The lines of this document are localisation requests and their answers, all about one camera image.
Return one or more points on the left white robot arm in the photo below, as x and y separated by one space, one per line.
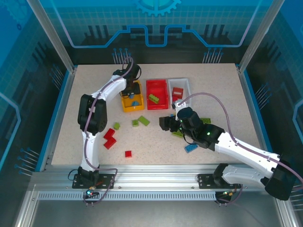
91 151

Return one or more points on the clear printed enclosure panel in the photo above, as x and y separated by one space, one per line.
19 71
284 71
94 19

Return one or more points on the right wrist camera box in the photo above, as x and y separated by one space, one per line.
176 105

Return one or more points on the small green lego brick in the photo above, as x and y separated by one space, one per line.
116 126
135 123

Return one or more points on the aluminium mounting rail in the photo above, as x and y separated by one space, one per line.
154 177

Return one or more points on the blue arched lego piece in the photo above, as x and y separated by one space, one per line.
135 103

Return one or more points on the aluminium frame post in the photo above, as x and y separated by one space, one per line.
56 40
255 40

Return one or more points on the yellow plastic bin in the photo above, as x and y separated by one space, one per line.
132 109

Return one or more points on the long green lego brick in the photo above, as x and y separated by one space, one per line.
144 120

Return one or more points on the red plastic bin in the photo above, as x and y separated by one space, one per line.
157 107

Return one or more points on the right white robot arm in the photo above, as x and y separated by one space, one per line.
248 151

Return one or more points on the small red lego brick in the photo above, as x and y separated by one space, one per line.
128 154

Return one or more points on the long blue lego brick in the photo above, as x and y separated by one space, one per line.
191 147

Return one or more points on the aluminium side rail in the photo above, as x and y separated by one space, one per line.
60 111
252 106

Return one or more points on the white plastic bin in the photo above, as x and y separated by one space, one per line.
187 94

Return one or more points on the grey metal base panel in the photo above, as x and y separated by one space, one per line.
154 215

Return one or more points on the connector with status light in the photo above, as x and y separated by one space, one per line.
91 193
227 194

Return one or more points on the large red lego brick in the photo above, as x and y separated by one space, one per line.
178 91

